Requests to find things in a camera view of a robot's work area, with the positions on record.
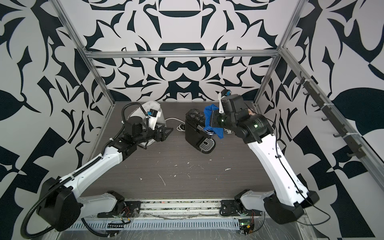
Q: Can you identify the blue cloth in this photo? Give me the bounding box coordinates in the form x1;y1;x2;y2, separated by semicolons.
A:
204;104;224;139

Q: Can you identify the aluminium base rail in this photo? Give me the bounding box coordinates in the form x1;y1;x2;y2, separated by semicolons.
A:
50;196;308;223

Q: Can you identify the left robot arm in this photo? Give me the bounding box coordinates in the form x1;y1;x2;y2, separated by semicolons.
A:
37;117;174;232

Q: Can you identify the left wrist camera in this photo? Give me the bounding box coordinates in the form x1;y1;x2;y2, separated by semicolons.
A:
147;109;159;130

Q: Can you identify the black coffee machine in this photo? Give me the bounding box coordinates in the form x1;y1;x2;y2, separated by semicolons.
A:
185;109;216;154

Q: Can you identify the aluminium cage frame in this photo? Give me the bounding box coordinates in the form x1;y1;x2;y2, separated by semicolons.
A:
51;1;384;188

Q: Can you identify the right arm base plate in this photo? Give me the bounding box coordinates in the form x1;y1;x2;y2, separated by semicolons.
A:
219;200;262;217

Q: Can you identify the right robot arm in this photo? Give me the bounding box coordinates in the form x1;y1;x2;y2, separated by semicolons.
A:
210;91;320;225

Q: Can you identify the black hook rack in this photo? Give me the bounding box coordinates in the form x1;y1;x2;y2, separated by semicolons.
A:
297;73;367;159

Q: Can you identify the pink plush doll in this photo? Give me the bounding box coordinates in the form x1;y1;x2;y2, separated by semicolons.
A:
248;109;256;116

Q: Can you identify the small circuit board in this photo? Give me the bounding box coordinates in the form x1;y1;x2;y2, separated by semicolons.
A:
239;219;255;235

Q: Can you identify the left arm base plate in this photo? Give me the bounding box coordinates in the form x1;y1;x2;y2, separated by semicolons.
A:
97;201;142;218

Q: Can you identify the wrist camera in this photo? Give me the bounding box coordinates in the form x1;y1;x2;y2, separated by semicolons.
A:
147;109;159;130
218;89;232;114

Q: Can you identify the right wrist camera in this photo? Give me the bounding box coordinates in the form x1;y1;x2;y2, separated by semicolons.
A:
218;89;232;114

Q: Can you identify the white coffee machine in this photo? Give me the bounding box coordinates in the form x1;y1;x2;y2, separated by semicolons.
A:
124;101;173;150

